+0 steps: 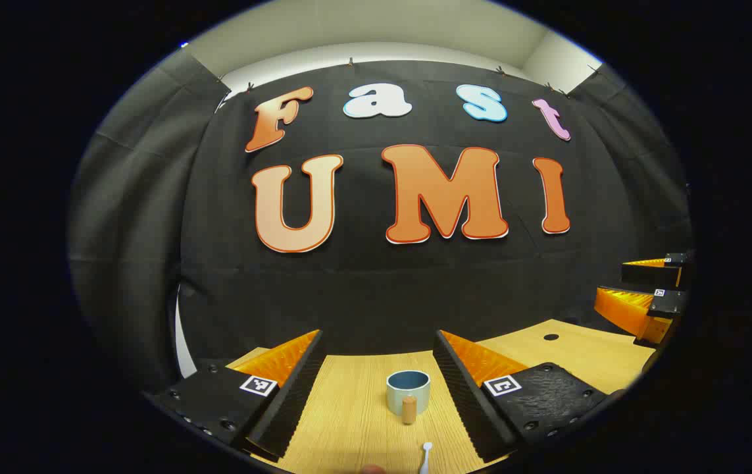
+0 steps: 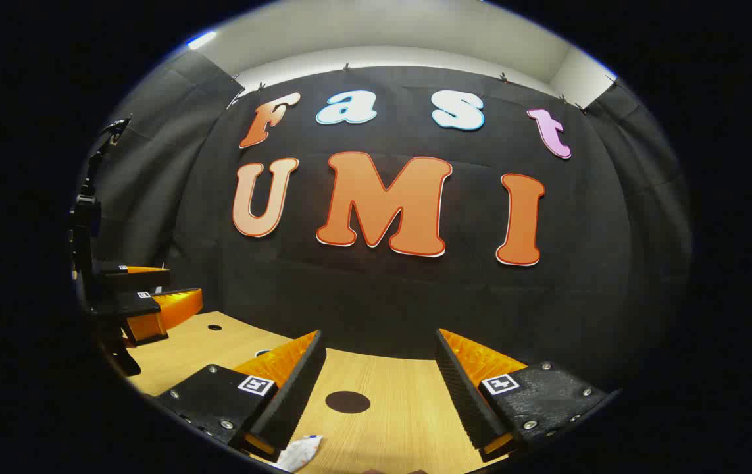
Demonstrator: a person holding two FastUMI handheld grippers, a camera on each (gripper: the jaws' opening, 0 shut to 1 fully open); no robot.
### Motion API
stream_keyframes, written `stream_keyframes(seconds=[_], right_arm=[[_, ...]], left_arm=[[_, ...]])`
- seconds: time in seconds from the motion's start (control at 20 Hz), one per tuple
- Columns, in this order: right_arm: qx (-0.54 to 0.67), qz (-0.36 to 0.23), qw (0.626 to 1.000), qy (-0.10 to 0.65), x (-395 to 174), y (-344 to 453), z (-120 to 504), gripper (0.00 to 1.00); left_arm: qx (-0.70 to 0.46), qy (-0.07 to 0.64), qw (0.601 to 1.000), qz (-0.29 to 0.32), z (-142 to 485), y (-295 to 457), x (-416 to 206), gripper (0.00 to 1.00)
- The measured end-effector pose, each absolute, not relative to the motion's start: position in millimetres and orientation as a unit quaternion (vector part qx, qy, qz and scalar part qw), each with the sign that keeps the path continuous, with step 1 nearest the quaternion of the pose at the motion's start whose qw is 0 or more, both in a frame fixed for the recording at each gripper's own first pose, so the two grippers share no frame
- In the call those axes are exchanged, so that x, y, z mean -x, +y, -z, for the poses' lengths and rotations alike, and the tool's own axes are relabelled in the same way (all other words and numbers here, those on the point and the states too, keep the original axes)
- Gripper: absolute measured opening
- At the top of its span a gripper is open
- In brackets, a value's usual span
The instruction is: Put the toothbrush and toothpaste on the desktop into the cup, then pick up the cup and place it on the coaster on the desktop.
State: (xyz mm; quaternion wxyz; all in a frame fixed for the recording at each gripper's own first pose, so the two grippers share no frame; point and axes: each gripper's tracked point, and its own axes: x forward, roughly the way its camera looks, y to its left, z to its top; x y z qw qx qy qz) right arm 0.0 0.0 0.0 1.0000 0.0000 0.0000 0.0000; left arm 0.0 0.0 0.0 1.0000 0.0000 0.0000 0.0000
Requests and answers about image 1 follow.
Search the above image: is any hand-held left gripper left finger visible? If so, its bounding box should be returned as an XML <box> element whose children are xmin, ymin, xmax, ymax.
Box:
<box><xmin>145</xmin><ymin>329</ymin><xmax>325</xmax><ymax>461</ymax></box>

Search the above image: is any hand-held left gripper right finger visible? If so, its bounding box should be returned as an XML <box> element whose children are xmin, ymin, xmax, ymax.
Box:
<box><xmin>433</xmin><ymin>329</ymin><xmax>610</xmax><ymax>463</ymax></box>

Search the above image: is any light blue cup wooden handle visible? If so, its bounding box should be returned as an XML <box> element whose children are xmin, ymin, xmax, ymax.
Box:
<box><xmin>386</xmin><ymin>370</ymin><xmax>431</xmax><ymax>425</ymax></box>

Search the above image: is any wooden desktop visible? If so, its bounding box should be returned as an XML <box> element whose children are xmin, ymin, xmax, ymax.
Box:
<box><xmin>224</xmin><ymin>319</ymin><xmax>656</xmax><ymax>474</ymax></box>

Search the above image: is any black backdrop cloth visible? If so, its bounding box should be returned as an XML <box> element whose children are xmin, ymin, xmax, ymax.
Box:
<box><xmin>70</xmin><ymin>49</ymin><xmax>695</xmax><ymax>396</ymax></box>

